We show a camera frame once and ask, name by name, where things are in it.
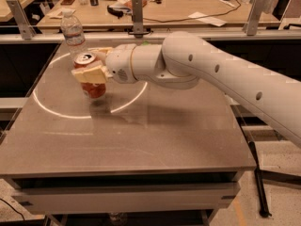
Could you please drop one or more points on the white table drawer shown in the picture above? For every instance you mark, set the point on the white table drawer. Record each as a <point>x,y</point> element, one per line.
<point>109,199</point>

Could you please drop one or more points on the metal bracket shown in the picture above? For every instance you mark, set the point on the metal bracket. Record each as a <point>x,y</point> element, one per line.
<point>251,26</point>
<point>137,18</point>
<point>25,28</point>

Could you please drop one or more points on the green chip bag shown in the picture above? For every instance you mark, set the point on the green chip bag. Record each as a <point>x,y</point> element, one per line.
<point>145,43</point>

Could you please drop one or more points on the middle metal bracket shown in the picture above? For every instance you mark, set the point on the middle metal bracket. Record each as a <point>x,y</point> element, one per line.
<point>137,18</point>

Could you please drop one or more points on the clear plastic water bottle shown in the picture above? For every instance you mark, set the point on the clear plastic water bottle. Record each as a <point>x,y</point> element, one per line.
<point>73,33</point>

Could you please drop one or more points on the left metal bracket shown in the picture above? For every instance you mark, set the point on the left metal bracket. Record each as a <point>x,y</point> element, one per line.
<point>25,28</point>

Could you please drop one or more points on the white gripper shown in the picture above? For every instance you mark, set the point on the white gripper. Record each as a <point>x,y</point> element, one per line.
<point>119,63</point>

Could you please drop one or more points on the black sunglasses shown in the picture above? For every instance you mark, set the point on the black sunglasses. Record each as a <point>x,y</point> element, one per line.
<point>115,12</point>

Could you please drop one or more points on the brown phone on desk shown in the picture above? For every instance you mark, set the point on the brown phone on desk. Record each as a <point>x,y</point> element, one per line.
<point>67,2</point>

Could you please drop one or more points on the white paper sheet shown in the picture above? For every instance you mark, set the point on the white paper sheet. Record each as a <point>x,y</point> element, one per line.
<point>207,19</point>

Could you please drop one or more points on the black floor pole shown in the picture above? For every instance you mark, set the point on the black floor pole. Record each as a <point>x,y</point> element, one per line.
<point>264,209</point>

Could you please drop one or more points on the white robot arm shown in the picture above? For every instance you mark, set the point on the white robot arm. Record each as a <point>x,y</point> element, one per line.
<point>182,59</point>

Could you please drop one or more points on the right metal bracket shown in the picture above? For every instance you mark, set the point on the right metal bracket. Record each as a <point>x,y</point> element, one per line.
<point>251,26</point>

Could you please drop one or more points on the orange soda can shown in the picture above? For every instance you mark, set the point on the orange soda can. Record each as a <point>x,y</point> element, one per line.
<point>85,62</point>

